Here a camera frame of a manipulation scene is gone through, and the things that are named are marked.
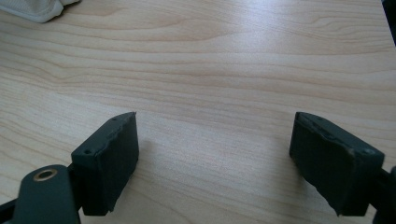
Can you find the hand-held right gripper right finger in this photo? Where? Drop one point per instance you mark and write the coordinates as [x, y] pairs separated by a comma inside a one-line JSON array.
[[330, 161]]

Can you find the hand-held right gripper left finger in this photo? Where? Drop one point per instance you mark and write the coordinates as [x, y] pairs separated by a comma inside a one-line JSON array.
[[106, 161]]

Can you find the white canvas pencil pouch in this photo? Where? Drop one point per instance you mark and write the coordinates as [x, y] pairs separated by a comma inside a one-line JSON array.
[[34, 8]]

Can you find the dark blurred object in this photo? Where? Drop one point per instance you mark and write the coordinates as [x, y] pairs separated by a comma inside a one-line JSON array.
[[390, 14]]

